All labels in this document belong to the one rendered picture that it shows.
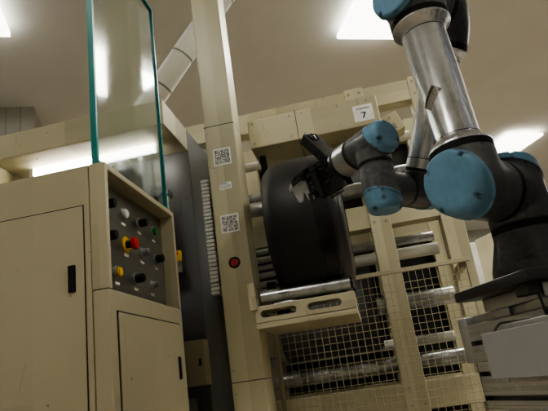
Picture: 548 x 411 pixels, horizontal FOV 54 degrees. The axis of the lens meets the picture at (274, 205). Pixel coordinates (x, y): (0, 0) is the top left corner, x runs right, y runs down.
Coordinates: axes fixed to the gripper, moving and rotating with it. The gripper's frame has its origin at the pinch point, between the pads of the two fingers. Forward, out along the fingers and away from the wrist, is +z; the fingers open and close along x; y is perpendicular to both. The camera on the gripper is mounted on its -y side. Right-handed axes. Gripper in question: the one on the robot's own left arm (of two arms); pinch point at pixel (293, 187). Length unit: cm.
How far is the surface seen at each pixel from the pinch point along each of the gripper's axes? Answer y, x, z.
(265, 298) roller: 22, 19, 59
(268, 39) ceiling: -218, 229, 235
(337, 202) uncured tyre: -1, 42, 30
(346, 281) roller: 26, 41, 39
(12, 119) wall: -248, 37, 429
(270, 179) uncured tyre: -18, 30, 46
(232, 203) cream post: -18, 26, 70
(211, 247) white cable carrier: -4, 16, 79
